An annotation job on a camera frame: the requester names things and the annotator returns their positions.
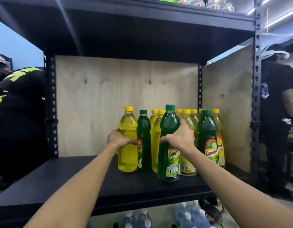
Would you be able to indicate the person's left hand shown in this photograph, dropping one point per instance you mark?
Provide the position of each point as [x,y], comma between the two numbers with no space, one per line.
[116,140]

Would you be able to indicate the person's right hand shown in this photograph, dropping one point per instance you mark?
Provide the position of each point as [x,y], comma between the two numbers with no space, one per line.
[183,140]

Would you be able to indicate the person's right thumb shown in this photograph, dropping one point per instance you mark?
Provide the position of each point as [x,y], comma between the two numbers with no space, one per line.
[167,139]

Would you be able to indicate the person's left thumb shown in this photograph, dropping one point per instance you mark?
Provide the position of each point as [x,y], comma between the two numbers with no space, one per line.
[131,142]

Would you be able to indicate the yellow liquid bottle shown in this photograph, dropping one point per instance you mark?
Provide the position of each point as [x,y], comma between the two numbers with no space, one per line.
[127,160]

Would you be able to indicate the green liquid bottle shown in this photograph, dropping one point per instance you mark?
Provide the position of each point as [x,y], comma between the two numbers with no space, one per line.
[144,130]
[169,121]
[205,130]

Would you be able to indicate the person's left forearm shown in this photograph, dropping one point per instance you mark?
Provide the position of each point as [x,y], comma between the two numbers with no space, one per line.
[75,187]

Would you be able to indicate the person's right forearm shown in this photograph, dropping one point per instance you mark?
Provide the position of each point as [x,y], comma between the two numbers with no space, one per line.
[222,185]

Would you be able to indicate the cluster of yellow bottles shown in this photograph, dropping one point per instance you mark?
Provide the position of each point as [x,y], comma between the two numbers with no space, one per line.
[156,135]

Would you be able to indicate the plywood back panel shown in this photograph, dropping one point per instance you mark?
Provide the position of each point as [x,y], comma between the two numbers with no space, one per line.
[101,92]

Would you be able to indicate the black metal shelving unit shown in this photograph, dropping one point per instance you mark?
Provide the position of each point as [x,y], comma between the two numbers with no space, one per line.
[65,178]

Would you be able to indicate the plywood side panel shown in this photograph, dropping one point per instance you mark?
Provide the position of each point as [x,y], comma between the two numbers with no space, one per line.
[227,87]

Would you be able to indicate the group of clear water bottles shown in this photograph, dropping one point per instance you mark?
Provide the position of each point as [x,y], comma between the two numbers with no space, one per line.
[184,217]

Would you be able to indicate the white headset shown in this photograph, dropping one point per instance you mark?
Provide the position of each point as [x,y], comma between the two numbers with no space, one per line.
[267,54]

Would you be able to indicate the row of clear packaged bottles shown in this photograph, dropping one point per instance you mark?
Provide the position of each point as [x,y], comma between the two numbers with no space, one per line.
[211,5]

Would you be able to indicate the ceiling light strip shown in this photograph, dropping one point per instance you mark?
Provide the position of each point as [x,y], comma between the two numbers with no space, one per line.
[280,18]

